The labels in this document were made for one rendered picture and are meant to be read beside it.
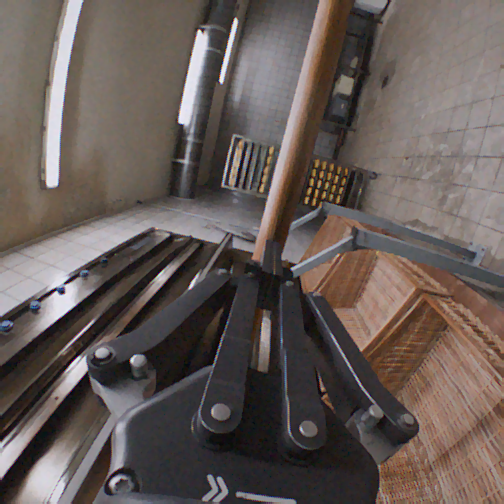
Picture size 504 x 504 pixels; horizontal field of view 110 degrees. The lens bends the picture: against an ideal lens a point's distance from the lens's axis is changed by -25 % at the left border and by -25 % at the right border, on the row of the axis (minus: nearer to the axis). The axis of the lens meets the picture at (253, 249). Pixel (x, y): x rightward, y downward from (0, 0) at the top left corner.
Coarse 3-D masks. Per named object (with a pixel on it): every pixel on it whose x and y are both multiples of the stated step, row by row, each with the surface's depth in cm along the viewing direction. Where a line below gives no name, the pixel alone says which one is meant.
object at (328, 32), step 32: (320, 0) 16; (352, 0) 15; (320, 32) 16; (320, 64) 17; (320, 96) 18; (288, 128) 20; (288, 160) 20; (288, 192) 21; (288, 224) 23; (256, 256) 24; (256, 320) 27
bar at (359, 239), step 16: (320, 208) 107; (336, 208) 105; (384, 224) 105; (352, 240) 62; (368, 240) 61; (384, 240) 60; (400, 240) 63; (432, 240) 105; (320, 256) 65; (400, 256) 61; (416, 256) 61; (432, 256) 60; (448, 256) 62; (464, 256) 113; (480, 256) 102; (304, 272) 67; (464, 272) 61; (480, 272) 60; (496, 272) 63; (256, 336) 47; (256, 352) 43; (256, 368) 39
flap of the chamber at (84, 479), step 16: (224, 240) 162; (224, 256) 153; (208, 272) 116; (176, 368) 76; (160, 384) 63; (112, 416) 42; (96, 448) 35; (96, 464) 33; (80, 480) 28; (96, 480) 32; (64, 496) 25; (80, 496) 27; (96, 496) 30
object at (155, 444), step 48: (192, 384) 7; (144, 432) 5; (192, 432) 6; (240, 432) 6; (336, 432) 7; (144, 480) 4; (192, 480) 5; (240, 480) 5; (288, 480) 5; (336, 480) 5
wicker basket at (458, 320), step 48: (432, 336) 60; (480, 336) 41; (384, 384) 68; (432, 384) 56; (480, 384) 41; (432, 432) 49; (480, 432) 36; (384, 480) 45; (432, 480) 41; (480, 480) 30
